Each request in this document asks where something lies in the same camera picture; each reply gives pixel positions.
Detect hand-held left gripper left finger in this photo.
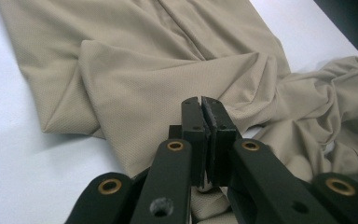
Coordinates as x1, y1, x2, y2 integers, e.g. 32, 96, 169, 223
169, 96, 211, 188

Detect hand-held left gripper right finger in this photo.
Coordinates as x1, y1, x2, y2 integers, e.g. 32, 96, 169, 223
200, 96, 241, 188

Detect beige pants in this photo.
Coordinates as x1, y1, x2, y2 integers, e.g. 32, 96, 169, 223
0, 0, 358, 224

